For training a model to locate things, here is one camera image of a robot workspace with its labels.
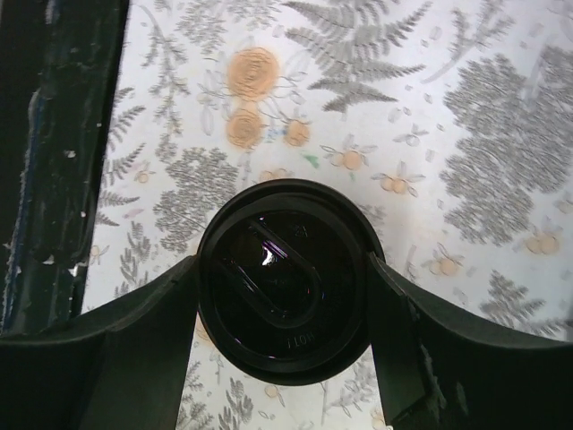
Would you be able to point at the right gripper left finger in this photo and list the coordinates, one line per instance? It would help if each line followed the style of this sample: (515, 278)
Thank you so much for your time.
(120, 366)

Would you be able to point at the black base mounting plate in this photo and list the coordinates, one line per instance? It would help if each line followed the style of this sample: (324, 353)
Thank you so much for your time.
(59, 66)

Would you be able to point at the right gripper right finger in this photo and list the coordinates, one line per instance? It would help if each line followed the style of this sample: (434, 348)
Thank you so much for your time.
(441, 367)

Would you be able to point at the black coffee cup lid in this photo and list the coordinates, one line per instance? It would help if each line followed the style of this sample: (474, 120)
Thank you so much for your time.
(282, 281)

